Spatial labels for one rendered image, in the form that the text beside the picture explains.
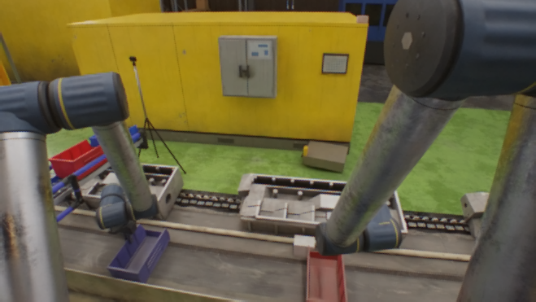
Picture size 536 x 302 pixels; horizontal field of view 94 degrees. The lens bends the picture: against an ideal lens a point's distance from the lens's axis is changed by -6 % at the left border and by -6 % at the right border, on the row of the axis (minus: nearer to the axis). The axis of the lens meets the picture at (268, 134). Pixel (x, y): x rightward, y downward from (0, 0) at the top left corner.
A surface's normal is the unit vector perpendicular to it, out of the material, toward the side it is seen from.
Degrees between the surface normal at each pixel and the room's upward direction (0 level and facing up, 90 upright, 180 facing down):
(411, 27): 90
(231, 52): 90
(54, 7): 90
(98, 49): 90
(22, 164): 56
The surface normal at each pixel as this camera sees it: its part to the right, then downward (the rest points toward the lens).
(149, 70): -0.15, 0.47
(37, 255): 0.77, -0.35
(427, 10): -0.98, 0.00
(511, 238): -0.88, 0.17
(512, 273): -0.76, 0.22
